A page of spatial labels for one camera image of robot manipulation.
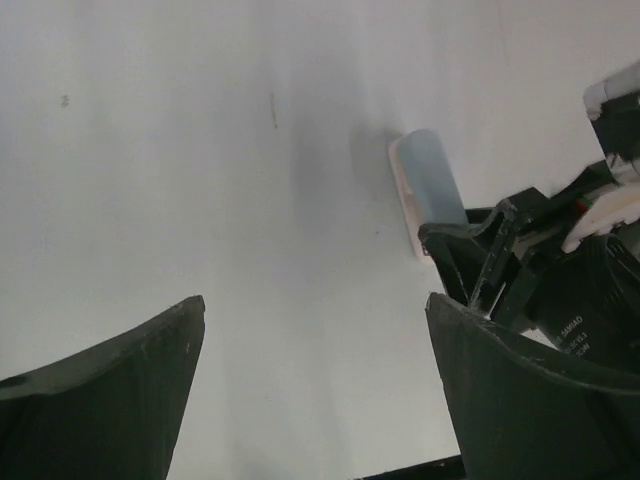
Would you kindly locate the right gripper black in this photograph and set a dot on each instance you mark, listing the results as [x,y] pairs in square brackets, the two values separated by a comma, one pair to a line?
[566,264]

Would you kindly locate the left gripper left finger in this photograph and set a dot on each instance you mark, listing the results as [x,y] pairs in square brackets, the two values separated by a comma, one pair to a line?
[112,411]

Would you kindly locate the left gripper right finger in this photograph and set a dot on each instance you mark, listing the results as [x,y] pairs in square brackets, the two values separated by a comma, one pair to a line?
[521,410]

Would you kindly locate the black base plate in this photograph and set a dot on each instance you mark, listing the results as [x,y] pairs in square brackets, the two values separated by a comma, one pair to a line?
[450,468]

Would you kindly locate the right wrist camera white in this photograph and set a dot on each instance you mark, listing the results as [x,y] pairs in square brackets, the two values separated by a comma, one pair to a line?
[610,88]

